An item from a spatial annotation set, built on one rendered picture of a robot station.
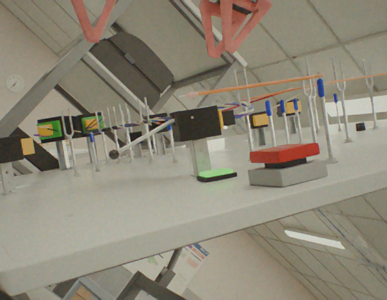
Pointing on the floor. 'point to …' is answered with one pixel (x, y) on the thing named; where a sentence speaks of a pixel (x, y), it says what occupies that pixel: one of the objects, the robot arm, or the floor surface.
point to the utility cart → (89, 289)
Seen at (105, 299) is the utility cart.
